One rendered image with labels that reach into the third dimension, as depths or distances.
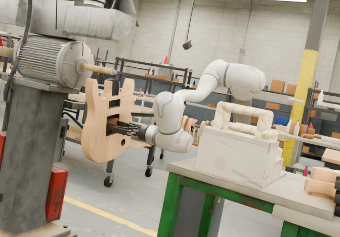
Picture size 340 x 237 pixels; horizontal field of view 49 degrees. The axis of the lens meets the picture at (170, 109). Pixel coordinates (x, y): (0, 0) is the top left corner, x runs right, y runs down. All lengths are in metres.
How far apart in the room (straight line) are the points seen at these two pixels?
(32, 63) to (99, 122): 0.58
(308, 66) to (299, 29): 4.58
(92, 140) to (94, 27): 0.53
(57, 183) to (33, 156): 0.27
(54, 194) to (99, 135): 0.69
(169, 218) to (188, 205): 0.88
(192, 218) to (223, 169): 1.04
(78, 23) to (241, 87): 0.88
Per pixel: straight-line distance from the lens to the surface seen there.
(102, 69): 1.91
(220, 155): 1.41
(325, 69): 12.45
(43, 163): 2.21
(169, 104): 1.48
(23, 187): 2.17
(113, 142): 1.84
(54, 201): 2.35
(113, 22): 1.74
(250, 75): 1.93
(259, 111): 1.37
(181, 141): 1.57
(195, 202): 2.38
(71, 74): 1.98
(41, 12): 2.17
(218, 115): 1.42
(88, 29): 1.82
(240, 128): 1.56
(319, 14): 8.71
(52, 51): 2.01
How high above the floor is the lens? 1.23
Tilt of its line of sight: 3 degrees down
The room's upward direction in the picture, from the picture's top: 11 degrees clockwise
